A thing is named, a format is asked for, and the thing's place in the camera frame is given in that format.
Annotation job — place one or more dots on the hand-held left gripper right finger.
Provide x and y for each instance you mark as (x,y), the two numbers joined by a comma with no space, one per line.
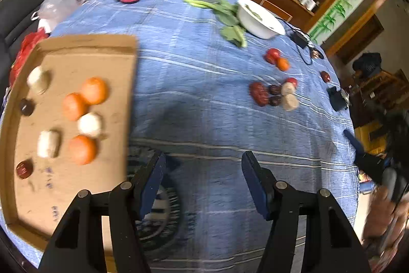
(254,183)

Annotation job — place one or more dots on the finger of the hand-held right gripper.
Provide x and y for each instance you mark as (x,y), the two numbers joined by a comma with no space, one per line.
(355,143)

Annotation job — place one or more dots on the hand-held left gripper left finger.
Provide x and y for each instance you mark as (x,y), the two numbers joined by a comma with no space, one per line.
(153,183)

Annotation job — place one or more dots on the large round orange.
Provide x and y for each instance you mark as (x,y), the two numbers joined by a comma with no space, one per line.
(82,149)

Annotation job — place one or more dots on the beige peeled yam chunk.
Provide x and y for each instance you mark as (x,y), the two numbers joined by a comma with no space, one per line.
(48,143)
(38,79)
(287,88)
(90,124)
(290,102)

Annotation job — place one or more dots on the orange with green stem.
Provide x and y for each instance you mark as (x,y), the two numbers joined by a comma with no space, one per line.
(94,90)

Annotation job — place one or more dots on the small orange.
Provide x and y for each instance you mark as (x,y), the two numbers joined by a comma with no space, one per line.
(73,106)

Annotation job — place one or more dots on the dark red jujube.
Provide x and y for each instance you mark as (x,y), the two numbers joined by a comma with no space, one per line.
(24,169)

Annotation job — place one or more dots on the cardboard tray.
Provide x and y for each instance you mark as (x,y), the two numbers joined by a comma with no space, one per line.
(105,62)

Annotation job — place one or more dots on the dark round jujube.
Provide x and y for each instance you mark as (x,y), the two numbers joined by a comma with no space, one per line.
(26,106)

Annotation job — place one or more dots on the person's right hand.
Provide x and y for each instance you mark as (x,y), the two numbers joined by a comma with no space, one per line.
(380,212)

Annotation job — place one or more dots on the black small device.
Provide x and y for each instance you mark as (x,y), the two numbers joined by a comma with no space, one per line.
(338,98)

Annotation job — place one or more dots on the lone red date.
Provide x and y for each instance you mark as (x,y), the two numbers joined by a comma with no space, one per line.
(325,76)

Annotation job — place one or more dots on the black jacket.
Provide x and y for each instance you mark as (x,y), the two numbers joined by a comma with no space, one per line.
(367,63)

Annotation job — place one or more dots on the small dark jujube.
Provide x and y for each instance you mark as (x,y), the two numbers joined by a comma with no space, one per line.
(274,100)
(274,89)

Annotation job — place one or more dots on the large red jujube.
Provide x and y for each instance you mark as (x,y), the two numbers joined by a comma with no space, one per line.
(258,93)

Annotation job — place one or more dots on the small brown trinket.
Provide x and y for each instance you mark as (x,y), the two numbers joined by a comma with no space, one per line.
(316,54)

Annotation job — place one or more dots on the blue plaid tablecloth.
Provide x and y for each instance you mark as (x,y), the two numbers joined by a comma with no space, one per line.
(191,84)

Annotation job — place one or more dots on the small mandarin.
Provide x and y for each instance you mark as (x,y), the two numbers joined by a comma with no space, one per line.
(283,64)

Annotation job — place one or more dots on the wooden door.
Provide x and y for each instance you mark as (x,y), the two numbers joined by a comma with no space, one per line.
(358,36)

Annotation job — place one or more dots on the black power adapter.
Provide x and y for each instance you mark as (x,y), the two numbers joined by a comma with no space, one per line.
(300,39)

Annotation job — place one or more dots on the white bowl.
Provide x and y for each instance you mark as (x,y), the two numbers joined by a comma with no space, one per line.
(260,22)

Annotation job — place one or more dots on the green leafy vegetable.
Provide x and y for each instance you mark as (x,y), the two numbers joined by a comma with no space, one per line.
(228,20)

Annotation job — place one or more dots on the red plastic bag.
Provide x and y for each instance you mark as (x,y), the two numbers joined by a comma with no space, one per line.
(27,49)

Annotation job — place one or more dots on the clear plastic bag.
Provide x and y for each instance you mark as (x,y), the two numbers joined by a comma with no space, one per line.
(59,2)

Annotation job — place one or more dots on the bamboo wall sticker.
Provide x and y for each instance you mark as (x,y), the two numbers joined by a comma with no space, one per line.
(345,4)

